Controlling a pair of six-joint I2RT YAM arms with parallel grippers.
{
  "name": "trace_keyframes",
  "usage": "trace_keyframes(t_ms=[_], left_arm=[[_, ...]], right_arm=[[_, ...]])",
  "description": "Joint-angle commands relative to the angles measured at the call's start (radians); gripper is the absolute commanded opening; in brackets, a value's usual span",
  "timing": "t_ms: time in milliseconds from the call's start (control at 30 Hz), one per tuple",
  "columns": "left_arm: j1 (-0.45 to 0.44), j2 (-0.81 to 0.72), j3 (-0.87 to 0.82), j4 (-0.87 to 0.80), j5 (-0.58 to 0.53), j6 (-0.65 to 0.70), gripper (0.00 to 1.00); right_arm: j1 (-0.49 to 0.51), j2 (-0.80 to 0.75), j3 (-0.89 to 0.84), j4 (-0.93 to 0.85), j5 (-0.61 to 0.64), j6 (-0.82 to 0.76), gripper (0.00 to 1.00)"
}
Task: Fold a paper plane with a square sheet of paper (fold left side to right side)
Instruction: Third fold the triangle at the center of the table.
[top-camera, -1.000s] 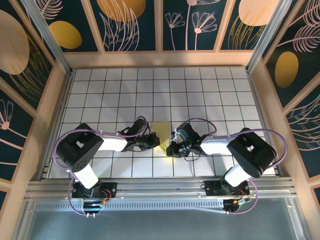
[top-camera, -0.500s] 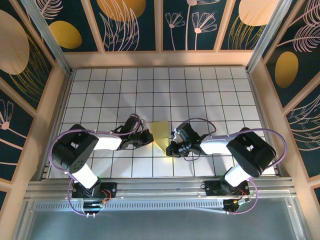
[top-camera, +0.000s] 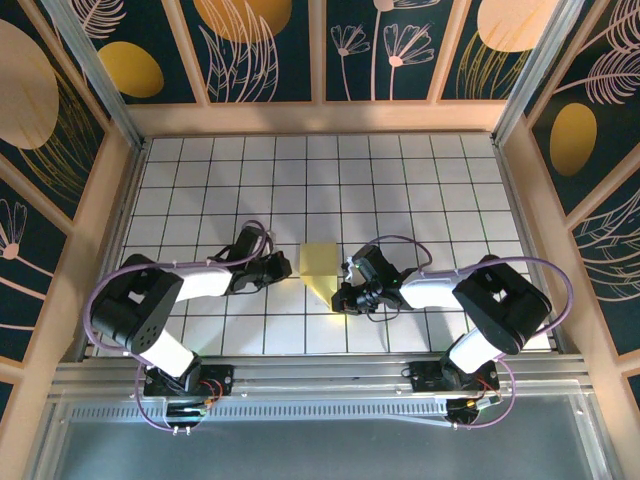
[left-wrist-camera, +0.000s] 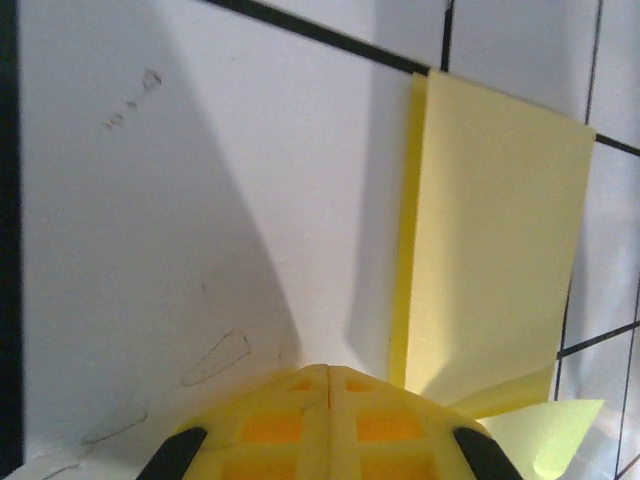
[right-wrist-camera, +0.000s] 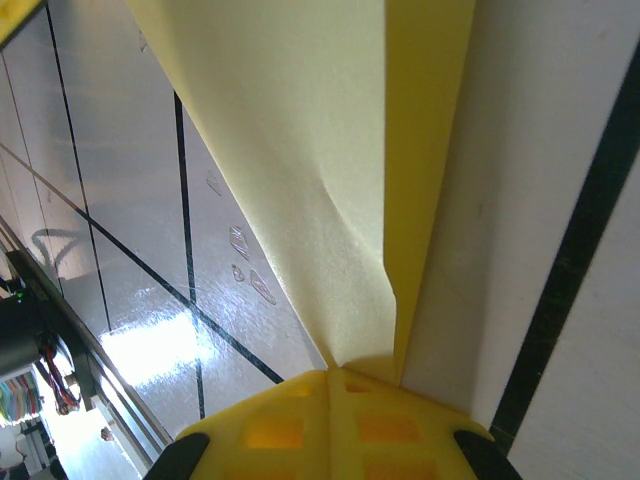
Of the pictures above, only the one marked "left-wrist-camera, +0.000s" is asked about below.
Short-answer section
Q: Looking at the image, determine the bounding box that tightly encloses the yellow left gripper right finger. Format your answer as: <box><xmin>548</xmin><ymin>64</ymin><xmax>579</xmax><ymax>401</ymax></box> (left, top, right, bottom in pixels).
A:
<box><xmin>327</xmin><ymin>364</ymin><xmax>521</xmax><ymax>480</ymax></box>

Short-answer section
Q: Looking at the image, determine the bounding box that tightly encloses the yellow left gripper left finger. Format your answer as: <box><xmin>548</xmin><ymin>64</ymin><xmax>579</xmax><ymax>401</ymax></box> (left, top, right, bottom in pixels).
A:
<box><xmin>134</xmin><ymin>364</ymin><xmax>331</xmax><ymax>480</ymax></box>

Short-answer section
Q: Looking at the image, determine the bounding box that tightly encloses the yellow square paper sheet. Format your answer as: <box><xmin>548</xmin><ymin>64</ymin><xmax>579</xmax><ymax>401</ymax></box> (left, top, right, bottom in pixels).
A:
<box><xmin>387</xmin><ymin>68</ymin><xmax>606</xmax><ymax>480</ymax></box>

